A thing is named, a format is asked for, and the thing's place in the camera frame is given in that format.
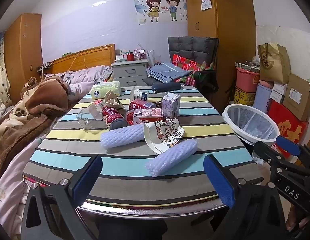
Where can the pink storage bin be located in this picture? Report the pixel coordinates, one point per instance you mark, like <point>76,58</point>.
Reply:
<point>246,80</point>

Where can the gold paper gift bag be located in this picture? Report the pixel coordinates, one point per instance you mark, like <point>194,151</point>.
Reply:
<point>275,65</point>

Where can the folded blue checked cloth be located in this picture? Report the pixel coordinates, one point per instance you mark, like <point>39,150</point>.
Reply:
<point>167,71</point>

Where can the navy glasses case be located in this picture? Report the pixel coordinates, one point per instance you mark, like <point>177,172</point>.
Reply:
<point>166,86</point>

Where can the wooden headboard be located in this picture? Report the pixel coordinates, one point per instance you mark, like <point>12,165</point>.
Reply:
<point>95,57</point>

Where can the patterned curtain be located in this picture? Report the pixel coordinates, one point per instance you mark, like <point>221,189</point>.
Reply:
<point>1,75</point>

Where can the lilac duvet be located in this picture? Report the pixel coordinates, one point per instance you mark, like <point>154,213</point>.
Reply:
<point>90,76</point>

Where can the cartoon couple wall sticker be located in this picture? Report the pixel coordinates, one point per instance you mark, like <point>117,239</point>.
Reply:
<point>155,7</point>

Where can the grey nightstand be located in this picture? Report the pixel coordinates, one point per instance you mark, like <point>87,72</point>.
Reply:
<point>130,72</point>

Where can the brown plush blanket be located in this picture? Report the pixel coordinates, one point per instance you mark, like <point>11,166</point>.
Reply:
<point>44,100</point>

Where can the yellow patterned box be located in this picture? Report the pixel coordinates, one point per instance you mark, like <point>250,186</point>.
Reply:
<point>242,96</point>

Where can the light blue cylinder container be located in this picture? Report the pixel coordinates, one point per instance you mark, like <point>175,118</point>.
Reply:
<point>261,97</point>

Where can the white blue paper cup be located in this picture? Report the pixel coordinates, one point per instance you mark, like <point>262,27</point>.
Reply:
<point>140,95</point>

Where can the clear bin liner bag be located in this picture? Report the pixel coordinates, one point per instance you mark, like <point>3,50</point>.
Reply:
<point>257,122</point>

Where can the small white box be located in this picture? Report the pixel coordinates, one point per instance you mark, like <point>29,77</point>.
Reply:
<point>277,97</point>
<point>280,87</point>

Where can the pink lid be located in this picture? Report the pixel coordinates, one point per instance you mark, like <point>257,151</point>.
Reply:
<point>266,83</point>

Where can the flat patterned box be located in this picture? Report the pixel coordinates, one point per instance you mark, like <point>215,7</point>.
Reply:
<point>247,66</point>

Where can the red gift box gold character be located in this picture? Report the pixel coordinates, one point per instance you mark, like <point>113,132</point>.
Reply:
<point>287,122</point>

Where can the cardboard box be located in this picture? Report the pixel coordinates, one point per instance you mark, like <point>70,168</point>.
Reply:
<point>297,95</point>

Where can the white plastic bag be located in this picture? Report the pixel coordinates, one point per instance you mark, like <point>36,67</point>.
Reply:
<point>151,58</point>

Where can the white paper tag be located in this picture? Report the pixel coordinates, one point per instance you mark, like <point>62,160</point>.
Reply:
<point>206,4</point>

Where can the green tissue pack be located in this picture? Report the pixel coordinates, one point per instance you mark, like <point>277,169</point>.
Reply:
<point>105,90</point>

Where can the person's right hand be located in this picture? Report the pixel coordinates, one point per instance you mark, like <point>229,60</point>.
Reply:
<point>297,221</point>

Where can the red plaid blanket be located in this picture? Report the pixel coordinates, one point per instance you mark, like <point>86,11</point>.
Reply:
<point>185,63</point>

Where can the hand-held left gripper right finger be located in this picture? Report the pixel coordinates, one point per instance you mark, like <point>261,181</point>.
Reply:
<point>218,180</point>

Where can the pink bed sheet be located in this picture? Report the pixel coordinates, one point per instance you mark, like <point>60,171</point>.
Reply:
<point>9,185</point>

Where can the purple milk carton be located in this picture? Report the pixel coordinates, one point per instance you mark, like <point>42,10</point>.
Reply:
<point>170,105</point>

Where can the small pink carton box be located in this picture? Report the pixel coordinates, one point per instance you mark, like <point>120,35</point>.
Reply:
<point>150,113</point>

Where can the wooden cabinet with star decals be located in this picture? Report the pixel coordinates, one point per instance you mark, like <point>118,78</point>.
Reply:
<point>22,55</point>

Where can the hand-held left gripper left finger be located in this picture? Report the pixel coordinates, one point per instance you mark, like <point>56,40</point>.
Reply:
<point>87,177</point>

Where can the tall wooden wardrobe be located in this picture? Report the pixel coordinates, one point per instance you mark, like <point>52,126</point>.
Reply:
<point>232,30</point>

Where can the grey quilted cushion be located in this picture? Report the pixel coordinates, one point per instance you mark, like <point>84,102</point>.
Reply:
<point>192,47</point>

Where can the white wall switch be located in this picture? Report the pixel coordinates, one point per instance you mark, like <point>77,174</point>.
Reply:
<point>142,21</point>

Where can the striped tablecloth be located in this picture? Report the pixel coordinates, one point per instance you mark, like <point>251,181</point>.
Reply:
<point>120,165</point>

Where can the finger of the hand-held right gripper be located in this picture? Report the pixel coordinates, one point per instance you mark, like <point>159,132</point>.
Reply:
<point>287,146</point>
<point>269,155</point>

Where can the clear plastic bottle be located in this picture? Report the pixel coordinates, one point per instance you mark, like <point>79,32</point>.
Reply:
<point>86,121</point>

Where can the lilac foam net sleeve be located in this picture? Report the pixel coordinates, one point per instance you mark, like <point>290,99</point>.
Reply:
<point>170,158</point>
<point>120,136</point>

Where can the white trash bin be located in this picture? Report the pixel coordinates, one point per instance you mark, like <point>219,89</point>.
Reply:
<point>231,128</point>

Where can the brown paper bag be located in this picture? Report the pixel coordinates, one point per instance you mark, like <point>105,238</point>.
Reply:
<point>112,98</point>

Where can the power strip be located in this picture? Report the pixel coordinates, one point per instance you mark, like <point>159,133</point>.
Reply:
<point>44,67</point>

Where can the red jar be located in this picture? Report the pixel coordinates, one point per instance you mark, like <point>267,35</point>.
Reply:
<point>130,56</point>

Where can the black chair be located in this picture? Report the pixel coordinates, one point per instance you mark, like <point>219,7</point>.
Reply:
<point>207,80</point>

